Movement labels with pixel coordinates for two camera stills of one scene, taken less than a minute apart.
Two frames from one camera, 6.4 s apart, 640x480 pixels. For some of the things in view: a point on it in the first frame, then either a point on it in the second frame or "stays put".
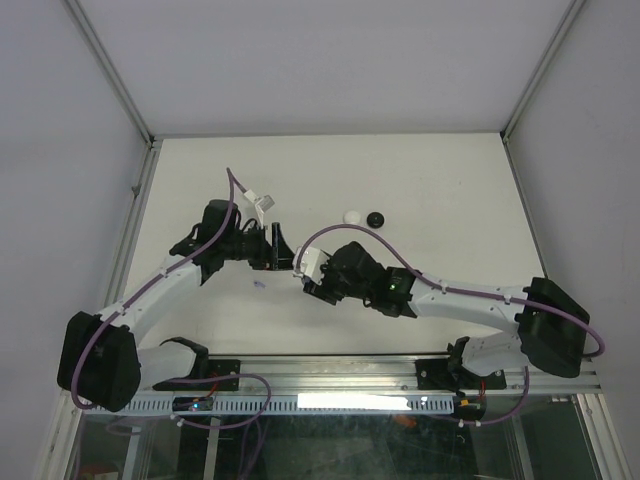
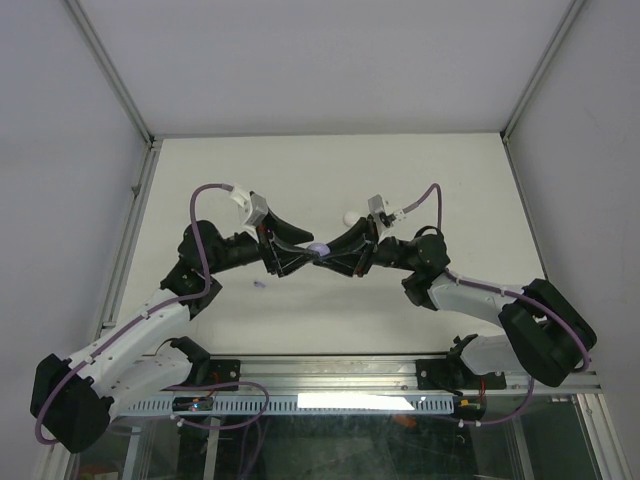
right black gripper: (321, 291) → (359, 262)
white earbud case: (352, 217) stays put
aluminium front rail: (382, 377) stays put
